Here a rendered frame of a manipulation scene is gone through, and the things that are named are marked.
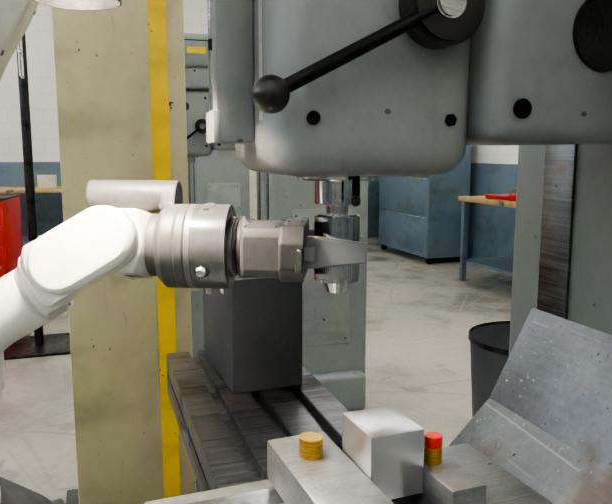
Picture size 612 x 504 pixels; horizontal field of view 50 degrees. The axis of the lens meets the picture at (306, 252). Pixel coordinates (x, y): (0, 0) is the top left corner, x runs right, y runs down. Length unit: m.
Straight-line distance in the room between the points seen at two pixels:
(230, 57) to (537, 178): 0.53
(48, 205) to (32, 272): 8.98
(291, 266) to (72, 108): 1.79
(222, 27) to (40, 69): 9.10
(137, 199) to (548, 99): 0.41
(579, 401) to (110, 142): 1.82
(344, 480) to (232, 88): 0.36
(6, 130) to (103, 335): 7.41
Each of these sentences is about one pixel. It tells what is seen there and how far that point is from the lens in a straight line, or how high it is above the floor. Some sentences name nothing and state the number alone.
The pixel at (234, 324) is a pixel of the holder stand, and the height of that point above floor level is 1.06.
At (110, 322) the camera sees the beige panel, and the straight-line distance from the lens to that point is 2.43.
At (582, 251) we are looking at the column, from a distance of 0.94.
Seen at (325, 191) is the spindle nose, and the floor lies 1.29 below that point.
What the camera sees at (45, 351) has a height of 0.02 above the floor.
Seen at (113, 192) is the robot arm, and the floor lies 1.29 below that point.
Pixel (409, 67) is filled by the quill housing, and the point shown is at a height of 1.40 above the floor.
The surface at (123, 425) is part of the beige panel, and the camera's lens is 2.55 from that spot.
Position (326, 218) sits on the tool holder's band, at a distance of 0.66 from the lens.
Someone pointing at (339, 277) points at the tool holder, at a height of 1.21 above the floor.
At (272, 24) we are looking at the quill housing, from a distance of 0.59.
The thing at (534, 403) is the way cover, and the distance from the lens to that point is 0.96.
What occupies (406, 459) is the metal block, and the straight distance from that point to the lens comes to 0.61.
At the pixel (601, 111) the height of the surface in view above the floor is 1.37.
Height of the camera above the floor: 1.33
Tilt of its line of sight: 9 degrees down
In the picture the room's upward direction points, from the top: straight up
